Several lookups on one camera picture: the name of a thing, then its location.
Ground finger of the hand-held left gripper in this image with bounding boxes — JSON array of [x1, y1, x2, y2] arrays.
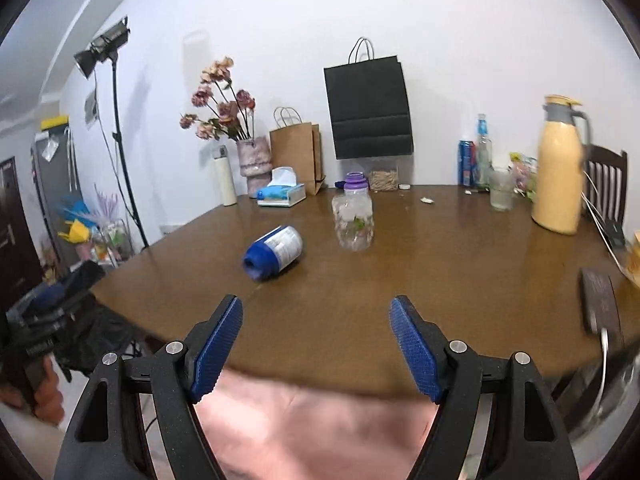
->
[[47, 260, 107, 307]]

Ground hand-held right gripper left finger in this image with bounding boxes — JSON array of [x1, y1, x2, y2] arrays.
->
[[52, 294, 244, 480]]

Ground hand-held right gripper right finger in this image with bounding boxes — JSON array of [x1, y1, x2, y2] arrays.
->
[[389, 295, 583, 480]]

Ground blue and white bottle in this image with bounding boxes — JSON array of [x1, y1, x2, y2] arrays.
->
[[242, 225, 304, 282]]

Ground person's left hand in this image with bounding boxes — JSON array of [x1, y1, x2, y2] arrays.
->
[[31, 354, 67, 427]]

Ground cluttered storage cart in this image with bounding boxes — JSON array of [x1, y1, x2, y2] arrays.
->
[[57, 185, 136, 267]]

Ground dark brown door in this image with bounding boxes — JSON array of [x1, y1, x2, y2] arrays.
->
[[0, 156, 45, 306]]

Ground grey refrigerator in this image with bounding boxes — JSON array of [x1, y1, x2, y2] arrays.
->
[[31, 127, 83, 261]]

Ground pink cloth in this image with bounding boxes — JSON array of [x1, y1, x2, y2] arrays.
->
[[194, 367, 437, 480]]

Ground clear bottle with purple lid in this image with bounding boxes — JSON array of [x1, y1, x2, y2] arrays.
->
[[331, 172, 375, 251]]

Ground blue tissue box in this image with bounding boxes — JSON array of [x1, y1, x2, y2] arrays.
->
[[256, 166, 307, 208]]

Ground white thermos bottle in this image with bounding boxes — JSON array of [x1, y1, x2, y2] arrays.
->
[[215, 145, 238, 207]]

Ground clear jar of snacks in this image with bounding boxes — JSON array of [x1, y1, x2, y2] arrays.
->
[[368, 157, 400, 192]]

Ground clear drinking glass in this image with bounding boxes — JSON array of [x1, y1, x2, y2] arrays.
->
[[489, 167, 516, 212]]

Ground pink fuzzy vase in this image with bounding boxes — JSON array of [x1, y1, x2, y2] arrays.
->
[[236, 137, 272, 197]]

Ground blue drink can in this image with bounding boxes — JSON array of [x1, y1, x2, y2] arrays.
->
[[458, 140, 477, 187]]

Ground glass bottle with blue cap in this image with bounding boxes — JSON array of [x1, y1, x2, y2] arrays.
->
[[475, 113, 494, 190]]

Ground brown paper bag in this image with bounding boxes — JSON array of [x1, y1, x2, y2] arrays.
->
[[269, 107, 327, 196]]

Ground colourful snack packets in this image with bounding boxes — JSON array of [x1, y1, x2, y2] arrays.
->
[[509, 152, 540, 201]]

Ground dried pink flowers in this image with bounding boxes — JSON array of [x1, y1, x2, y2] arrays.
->
[[180, 56, 257, 142]]

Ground yellow thermos jug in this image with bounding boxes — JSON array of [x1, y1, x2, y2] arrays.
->
[[531, 94, 592, 235]]

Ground studio light on stand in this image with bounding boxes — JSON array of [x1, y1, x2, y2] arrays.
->
[[74, 16, 151, 251]]

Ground yellow packet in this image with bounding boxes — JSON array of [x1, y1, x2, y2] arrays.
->
[[619, 230, 640, 282]]

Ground black paper bag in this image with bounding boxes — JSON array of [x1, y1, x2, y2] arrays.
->
[[323, 37, 415, 160]]

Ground dark wooden chair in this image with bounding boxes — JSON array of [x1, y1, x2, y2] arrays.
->
[[582, 144, 629, 248]]

